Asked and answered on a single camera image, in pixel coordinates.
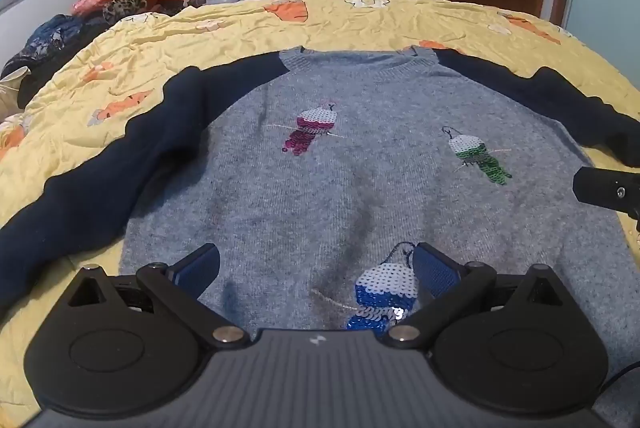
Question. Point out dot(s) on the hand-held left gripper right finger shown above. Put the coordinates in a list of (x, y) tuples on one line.
[(435, 270)]

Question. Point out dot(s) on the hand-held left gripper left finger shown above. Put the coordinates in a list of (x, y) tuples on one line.
[(200, 265)]

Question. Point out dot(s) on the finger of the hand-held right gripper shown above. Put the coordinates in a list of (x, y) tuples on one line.
[(605, 190)]

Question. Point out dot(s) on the grey sweater with navy sleeves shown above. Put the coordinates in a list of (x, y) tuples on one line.
[(320, 168)]

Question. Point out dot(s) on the dark floral clothes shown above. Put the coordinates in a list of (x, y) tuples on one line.
[(50, 36)]

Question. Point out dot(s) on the yellow floral quilt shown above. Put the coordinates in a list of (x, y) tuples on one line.
[(350, 26)]

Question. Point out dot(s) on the leopard print cloth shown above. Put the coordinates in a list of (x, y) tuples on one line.
[(122, 6)]

